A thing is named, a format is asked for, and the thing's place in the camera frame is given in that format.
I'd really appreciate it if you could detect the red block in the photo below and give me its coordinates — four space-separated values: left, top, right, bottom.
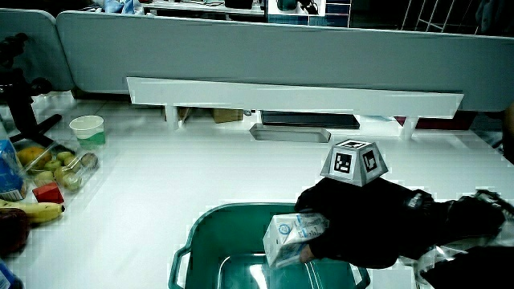
31 181 65 205

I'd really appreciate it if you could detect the dark red flat object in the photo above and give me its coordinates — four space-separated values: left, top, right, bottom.
394 111 479 131

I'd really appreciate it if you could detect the large grey desk partition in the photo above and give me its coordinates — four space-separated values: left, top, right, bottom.
55 10 514 112

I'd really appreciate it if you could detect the black camera tripod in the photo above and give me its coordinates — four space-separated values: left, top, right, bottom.
0 32 63 148

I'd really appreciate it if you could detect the dark red apple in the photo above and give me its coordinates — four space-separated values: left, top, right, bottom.
0 207 31 257

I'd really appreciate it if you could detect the white green paper cup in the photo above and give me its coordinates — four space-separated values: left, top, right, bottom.
68 115 107 150

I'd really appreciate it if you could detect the brown cardboard box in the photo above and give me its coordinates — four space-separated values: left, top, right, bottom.
212 108 245 124

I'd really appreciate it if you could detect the clear plastic fruit box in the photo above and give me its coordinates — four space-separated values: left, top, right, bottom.
14 138 100 201

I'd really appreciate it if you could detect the black flat keyboard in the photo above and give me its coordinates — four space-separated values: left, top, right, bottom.
260 110 361 130

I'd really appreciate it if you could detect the white box with black item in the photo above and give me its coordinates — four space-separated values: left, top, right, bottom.
264 0 327 18

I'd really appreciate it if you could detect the blue packet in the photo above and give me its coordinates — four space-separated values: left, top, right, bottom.
0 258 24 289

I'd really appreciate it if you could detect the green plastic tub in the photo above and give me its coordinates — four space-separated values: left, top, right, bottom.
168 202 372 289

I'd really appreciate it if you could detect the white wire rack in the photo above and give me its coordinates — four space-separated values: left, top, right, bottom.
400 0 481 34

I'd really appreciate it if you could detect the white desk shelf riser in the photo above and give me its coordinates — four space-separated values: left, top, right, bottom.
126 76 465 140

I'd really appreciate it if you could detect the orange fruit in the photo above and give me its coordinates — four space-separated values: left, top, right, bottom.
16 146 53 169

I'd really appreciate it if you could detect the person's black clothing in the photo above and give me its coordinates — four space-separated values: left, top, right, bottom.
420 245 514 289

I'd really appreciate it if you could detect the small grey desk partition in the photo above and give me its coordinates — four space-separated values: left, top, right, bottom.
0 8 75 92

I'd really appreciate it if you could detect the person's right hand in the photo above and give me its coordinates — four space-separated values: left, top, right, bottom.
294 138 438 270

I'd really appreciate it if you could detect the yellow banana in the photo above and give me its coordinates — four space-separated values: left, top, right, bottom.
0 199 66 225

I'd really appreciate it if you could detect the blue cloth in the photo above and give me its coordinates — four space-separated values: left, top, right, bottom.
102 0 144 15

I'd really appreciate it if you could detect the person's right forearm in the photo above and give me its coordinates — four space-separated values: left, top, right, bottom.
431 195 508 246

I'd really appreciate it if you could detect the tall blue carton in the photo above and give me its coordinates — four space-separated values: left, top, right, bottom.
0 120 27 202

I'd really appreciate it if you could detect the white blue milk carton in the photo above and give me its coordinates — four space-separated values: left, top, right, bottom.
262 212 330 269

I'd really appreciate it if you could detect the pile of green kiwis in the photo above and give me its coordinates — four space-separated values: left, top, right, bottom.
33 150 100 193

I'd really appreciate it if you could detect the clear plastic bag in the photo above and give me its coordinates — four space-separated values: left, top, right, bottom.
399 189 514 284

